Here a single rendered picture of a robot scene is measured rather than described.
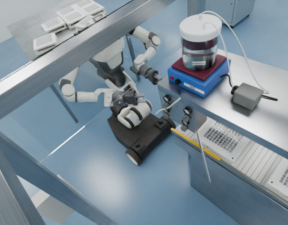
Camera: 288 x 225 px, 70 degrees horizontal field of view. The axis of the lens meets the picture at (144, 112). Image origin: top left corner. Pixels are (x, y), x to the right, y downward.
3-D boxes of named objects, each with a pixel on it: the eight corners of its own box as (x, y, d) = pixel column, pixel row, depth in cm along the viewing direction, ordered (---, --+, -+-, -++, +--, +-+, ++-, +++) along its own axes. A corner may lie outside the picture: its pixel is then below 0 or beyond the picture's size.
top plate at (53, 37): (34, 41, 230) (32, 39, 228) (55, 33, 233) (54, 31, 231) (34, 51, 214) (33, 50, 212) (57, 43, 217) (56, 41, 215)
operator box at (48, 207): (55, 216, 109) (25, 202, 89) (80, 192, 115) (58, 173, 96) (61, 225, 106) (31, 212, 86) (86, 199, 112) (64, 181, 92)
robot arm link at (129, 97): (135, 86, 132) (118, 85, 135) (131, 97, 126) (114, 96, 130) (139, 99, 142) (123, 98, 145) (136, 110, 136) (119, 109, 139)
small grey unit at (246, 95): (227, 100, 84) (229, 89, 80) (236, 90, 87) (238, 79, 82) (252, 111, 79) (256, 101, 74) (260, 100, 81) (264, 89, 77)
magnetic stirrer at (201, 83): (166, 82, 97) (164, 67, 90) (192, 58, 105) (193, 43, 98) (202, 100, 86) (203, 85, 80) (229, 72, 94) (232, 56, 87)
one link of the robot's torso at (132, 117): (120, 121, 218) (128, 109, 174) (133, 110, 226) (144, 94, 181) (130, 132, 218) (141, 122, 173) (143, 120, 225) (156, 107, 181)
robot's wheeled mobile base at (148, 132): (103, 132, 243) (93, 115, 218) (133, 105, 262) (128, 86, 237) (140, 164, 208) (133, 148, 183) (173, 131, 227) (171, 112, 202)
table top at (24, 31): (8, 28, 287) (6, 26, 285) (76, -3, 318) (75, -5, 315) (39, 76, 199) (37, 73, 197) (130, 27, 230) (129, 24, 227)
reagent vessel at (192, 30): (173, 64, 90) (170, 24, 76) (194, 47, 96) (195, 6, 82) (203, 77, 82) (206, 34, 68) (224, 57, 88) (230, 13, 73)
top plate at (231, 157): (256, 132, 115) (257, 130, 114) (233, 164, 106) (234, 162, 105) (217, 112, 128) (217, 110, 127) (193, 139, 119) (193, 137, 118)
